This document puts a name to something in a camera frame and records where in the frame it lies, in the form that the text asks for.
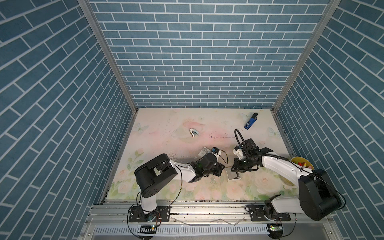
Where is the white jewelry box base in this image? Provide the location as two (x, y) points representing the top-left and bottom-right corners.
(226, 169), (241, 181)

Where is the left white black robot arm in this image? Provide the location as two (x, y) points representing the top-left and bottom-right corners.
(134, 153), (225, 215)

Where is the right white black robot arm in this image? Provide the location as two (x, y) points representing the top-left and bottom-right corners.
(231, 154), (346, 221)

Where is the middle white bow gift box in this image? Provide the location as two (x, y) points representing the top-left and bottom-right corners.
(198, 147), (212, 158)

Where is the blue black stapler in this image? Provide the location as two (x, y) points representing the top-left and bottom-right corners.
(244, 113), (258, 130)

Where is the yellow pen cup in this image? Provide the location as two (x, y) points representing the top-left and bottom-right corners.
(291, 157), (314, 170)

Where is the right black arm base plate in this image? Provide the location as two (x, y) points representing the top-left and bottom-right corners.
(245, 205), (291, 222)

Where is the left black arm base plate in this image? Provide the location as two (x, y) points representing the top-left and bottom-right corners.
(128, 205), (171, 224)

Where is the aluminium front rail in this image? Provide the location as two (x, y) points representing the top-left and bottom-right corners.
(81, 201), (338, 239)

